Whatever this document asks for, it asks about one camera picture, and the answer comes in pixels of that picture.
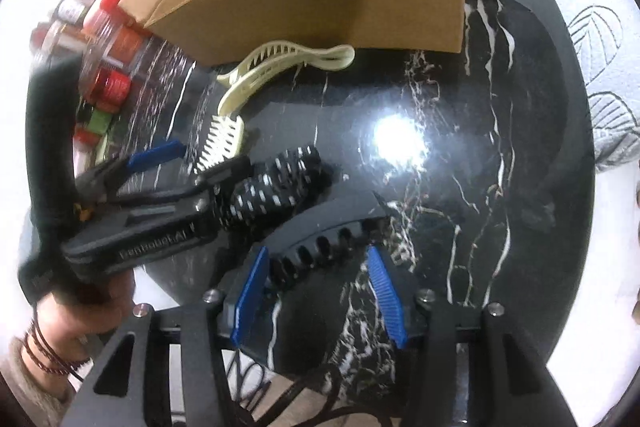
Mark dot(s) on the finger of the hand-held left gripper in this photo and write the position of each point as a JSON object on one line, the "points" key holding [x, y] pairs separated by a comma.
{"points": [[225, 177], [155, 154]]}

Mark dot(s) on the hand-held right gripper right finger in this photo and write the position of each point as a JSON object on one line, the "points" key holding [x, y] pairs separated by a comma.
{"points": [[385, 302]]}

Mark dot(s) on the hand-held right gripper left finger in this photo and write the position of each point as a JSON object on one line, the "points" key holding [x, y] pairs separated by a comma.
{"points": [[250, 292]]}

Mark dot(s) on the cream comb hair clip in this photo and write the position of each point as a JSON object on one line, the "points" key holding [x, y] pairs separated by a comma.
{"points": [[220, 144]]}

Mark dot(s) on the black polka dot hair clip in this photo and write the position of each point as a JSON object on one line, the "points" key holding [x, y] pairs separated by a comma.
{"points": [[280, 179]]}

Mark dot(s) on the black banana hair clip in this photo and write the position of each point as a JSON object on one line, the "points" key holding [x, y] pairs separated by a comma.
{"points": [[330, 222]]}

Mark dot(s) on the cream claw hair clip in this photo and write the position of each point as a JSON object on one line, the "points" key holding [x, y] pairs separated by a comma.
{"points": [[270, 64]]}

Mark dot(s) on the person's left forearm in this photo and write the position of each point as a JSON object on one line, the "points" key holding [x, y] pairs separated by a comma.
{"points": [[25, 392]]}

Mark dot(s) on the person's left hand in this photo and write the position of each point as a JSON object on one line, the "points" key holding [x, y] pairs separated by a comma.
{"points": [[80, 322]]}

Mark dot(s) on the cluster of food jars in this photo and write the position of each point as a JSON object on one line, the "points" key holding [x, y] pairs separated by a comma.
{"points": [[112, 84]]}

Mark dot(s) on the grey leaf-pattern chair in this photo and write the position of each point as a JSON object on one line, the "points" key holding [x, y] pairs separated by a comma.
{"points": [[605, 57]]}

